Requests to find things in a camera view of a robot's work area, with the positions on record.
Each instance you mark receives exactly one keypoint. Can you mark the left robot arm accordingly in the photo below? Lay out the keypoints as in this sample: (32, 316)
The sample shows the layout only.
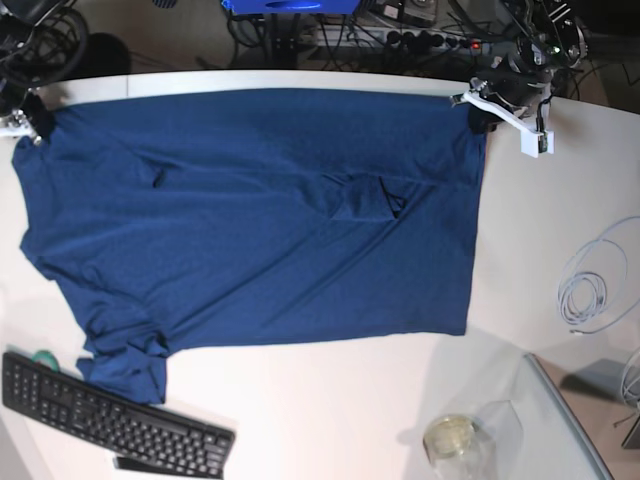
(545, 44)

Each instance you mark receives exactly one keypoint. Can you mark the blue long-sleeve t-shirt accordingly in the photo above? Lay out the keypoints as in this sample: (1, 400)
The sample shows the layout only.
(251, 217)

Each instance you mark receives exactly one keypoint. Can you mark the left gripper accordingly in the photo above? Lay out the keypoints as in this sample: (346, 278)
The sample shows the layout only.
(520, 99)

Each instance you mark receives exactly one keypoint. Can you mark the green tape roll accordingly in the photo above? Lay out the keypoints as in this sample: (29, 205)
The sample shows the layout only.
(47, 359)

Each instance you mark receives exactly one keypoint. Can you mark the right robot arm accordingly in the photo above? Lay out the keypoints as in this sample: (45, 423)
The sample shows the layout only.
(42, 42)

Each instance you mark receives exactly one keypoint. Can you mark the white power strip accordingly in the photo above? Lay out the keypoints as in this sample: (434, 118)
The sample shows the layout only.
(353, 36)

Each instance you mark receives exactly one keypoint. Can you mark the black computer keyboard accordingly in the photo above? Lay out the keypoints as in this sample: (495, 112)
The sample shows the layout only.
(158, 439)

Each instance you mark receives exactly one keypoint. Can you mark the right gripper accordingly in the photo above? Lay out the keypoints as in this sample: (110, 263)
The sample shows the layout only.
(23, 114)

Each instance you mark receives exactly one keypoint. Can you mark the blue box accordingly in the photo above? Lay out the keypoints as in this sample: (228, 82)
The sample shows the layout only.
(248, 7)

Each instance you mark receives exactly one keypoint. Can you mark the clear glass jar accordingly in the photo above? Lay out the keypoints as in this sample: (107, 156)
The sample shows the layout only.
(485, 444)

